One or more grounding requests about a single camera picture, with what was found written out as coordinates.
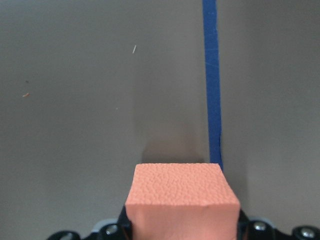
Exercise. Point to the orange foam block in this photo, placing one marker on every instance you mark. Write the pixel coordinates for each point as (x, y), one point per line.
(181, 201)

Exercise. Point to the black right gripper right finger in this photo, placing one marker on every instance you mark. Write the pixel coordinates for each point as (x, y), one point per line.
(242, 226)

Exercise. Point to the blue tape grid lines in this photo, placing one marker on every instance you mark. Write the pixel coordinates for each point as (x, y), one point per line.
(212, 77)

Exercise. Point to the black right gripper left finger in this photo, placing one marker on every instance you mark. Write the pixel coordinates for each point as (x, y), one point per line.
(125, 224)

